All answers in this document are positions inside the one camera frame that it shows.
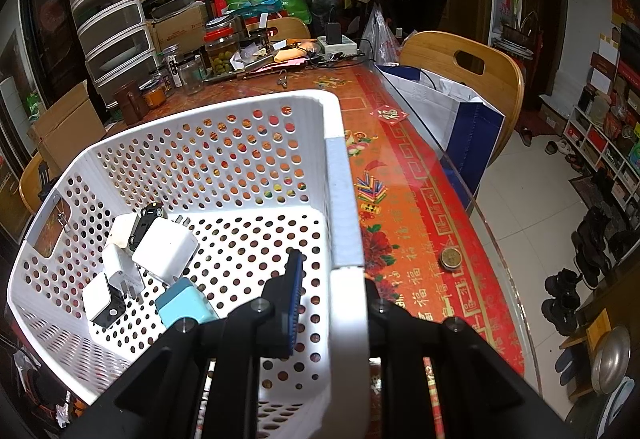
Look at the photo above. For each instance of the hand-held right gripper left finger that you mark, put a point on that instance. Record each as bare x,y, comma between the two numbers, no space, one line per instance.
292,299

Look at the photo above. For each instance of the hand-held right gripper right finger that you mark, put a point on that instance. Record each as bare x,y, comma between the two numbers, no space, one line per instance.
395,334

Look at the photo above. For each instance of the light blue charger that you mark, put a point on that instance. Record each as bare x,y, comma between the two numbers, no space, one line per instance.
185,306

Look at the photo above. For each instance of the white perforated plastic basket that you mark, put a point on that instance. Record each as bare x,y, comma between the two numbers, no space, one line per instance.
345,199

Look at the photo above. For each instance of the large white charger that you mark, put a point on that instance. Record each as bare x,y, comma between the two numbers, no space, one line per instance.
165,249

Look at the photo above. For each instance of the black toy car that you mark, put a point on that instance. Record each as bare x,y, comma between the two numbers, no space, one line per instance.
145,221

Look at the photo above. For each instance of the white charger black face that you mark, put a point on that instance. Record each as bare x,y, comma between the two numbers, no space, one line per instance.
102,304

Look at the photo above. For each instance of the round coin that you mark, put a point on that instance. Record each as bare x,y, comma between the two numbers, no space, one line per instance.
450,259

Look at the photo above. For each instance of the black shoes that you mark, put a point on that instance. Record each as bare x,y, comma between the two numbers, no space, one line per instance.
562,299

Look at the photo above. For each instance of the red diamond paper sticker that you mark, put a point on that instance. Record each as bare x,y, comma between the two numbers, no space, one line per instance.
390,114

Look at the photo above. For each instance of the metal bowl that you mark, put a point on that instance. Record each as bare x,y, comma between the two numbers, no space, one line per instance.
610,359

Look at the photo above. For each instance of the metal keys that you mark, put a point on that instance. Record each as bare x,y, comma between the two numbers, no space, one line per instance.
282,79

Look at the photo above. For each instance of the white and blue paper bag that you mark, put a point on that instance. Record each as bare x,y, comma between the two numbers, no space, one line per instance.
450,114

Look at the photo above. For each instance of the orange flat object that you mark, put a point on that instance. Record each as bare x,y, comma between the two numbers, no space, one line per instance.
292,55

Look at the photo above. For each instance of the orange jar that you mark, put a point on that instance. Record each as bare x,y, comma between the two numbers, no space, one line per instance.
155,95

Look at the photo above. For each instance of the empty glass jar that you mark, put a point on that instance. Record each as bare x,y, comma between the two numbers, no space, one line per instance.
190,74

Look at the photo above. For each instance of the brown ceramic jug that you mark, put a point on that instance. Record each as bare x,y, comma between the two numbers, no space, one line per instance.
131,104

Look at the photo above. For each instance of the red lid glass jar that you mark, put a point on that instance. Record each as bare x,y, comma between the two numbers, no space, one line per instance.
222,51

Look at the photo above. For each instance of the white power strip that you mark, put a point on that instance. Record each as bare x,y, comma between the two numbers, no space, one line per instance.
345,46

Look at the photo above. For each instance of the black power adapter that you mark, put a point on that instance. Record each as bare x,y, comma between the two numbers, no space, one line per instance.
332,31

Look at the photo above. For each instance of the black striped plastic object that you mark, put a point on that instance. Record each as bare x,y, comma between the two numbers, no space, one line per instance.
47,179

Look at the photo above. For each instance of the white plastic bag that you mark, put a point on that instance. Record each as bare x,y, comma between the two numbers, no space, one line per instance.
380,36

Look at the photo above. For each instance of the white cube storage shelf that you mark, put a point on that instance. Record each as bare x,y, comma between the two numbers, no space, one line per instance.
600,139

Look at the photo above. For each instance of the open cardboard box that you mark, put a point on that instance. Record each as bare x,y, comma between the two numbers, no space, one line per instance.
65,129

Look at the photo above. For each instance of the brown cardboard box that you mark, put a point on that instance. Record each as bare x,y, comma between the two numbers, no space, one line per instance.
180,29

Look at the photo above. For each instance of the white plastic drawer tower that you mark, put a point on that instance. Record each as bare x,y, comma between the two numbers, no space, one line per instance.
115,29

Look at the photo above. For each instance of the potted plant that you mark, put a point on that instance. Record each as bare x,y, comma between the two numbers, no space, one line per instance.
525,4

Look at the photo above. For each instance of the dark wooden mirrored cabinet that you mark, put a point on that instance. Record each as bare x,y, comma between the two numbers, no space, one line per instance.
50,19

